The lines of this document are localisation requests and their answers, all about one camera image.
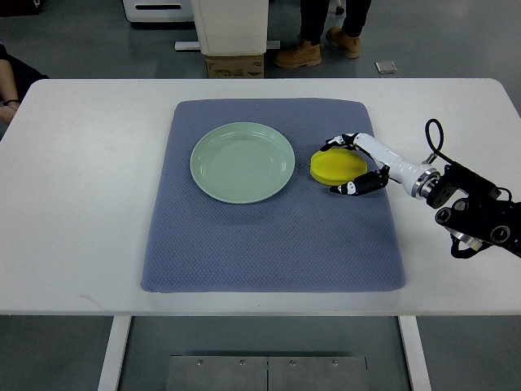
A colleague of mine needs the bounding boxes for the yellow starfruit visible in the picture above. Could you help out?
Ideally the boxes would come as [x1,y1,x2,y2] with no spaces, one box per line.
[310,147,368,186]

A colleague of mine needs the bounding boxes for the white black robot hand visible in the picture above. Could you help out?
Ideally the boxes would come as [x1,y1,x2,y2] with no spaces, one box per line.
[320,133,440,199]

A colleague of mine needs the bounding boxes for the cardboard box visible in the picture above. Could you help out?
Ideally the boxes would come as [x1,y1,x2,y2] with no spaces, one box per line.
[205,55,265,79]

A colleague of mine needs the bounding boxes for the white cabinet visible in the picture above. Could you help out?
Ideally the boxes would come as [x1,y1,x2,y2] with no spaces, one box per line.
[174,0,280,56]

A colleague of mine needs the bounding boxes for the blue textured mat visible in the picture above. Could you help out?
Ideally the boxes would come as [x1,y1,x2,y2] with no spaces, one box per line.
[141,98,405,292]

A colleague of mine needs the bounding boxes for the light green plate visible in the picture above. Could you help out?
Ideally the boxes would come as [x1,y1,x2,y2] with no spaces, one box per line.
[190,122,296,204]

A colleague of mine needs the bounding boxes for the white table leg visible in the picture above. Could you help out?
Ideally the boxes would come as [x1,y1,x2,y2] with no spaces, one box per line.
[398,316,432,391]
[98,315,132,391]

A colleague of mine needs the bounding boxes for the white right table leg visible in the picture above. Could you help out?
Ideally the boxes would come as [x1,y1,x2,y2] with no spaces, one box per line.
[398,316,432,391]

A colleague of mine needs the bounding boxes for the tan boot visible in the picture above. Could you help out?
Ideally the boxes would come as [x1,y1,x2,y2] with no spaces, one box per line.
[274,37,322,68]
[326,27,361,59]

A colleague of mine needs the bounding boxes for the seated person at left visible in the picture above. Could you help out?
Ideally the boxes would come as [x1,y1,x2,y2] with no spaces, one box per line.
[0,42,49,125]

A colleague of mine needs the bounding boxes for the white left table leg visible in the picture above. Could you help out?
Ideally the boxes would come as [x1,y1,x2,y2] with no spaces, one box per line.
[98,315,132,391]

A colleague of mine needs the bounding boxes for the standing person dark trousers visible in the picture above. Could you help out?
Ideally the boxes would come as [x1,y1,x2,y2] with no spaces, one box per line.
[300,0,371,45]

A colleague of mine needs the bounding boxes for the right tan boot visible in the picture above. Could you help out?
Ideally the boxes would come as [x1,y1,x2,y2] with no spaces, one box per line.
[326,27,361,59]

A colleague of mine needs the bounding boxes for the white appliance with slot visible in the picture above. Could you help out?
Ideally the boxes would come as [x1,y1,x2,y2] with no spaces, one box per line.
[122,0,194,23]

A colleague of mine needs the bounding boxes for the left tan boot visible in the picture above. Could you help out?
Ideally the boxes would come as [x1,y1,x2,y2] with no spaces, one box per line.
[274,37,322,68]

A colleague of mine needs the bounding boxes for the grey floor tile plate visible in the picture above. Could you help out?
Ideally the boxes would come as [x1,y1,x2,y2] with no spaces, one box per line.
[374,61,398,75]

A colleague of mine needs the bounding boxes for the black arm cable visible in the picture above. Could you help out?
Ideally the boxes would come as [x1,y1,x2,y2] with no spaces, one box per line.
[424,118,461,167]

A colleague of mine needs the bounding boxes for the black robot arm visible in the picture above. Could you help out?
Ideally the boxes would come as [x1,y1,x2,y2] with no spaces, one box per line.
[422,162,520,259]

